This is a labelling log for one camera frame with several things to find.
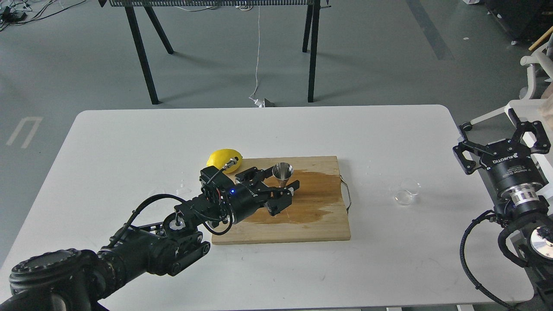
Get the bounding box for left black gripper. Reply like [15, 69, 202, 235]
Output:
[200, 167, 300, 224]

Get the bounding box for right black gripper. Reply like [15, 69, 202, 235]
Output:
[453, 109, 551, 197]

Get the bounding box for steel double jigger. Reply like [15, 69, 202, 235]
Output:
[271, 162, 294, 187]

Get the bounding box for small clear glass cup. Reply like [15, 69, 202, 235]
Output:
[393, 178, 422, 206]

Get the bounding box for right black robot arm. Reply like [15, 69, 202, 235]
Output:
[452, 108, 553, 311]

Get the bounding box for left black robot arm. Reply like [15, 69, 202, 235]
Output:
[1, 166, 300, 311]

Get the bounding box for yellow lemon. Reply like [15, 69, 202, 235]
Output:
[206, 149, 243, 174]

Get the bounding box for wooden cutting board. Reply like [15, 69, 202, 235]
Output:
[211, 155, 351, 245]

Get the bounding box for white office chair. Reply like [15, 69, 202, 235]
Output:
[459, 32, 553, 132]

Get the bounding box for white hanging cable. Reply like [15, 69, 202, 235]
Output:
[248, 5, 274, 108]

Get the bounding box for black metal table frame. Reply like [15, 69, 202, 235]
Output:
[96, 0, 332, 108]

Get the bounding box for cables on floor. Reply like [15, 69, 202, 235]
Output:
[0, 0, 87, 31]

